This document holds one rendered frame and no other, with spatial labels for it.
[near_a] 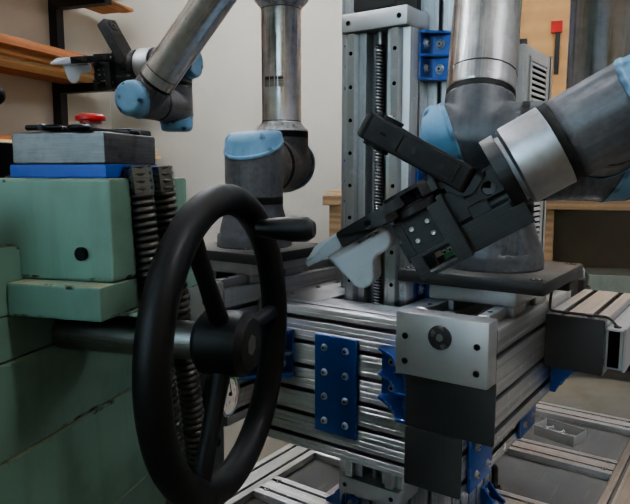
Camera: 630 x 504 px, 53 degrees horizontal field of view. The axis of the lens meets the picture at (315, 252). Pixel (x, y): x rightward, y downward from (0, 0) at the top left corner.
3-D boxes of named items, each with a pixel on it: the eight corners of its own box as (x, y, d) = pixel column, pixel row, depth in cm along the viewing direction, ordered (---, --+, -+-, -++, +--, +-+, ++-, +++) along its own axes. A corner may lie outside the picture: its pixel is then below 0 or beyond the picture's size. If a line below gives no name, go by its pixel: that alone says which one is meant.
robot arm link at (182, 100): (143, 129, 142) (142, 79, 140) (172, 132, 152) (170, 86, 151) (173, 128, 139) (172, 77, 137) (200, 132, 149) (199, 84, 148)
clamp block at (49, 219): (111, 284, 54) (106, 178, 53) (-19, 277, 57) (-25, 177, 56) (191, 261, 68) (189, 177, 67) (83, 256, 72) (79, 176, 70)
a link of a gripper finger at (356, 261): (322, 311, 60) (406, 267, 58) (292, 257, 60) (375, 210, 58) (330, 305, 63) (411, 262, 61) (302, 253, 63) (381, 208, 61)
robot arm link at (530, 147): (537, 103, 52) (531, 112, 60) (486, 132, 54) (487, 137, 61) (581, 182, 52) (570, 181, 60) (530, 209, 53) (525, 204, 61)
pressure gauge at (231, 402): (222, 437, 85) (221, 379, 84) (197, 434, 86) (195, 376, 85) (240, 420, 91) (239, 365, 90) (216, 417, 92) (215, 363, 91)
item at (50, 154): (106, 178, 54) (103, 112, 54) (0, 177, 57) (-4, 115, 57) (179, 177, 67) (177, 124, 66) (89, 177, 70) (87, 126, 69)
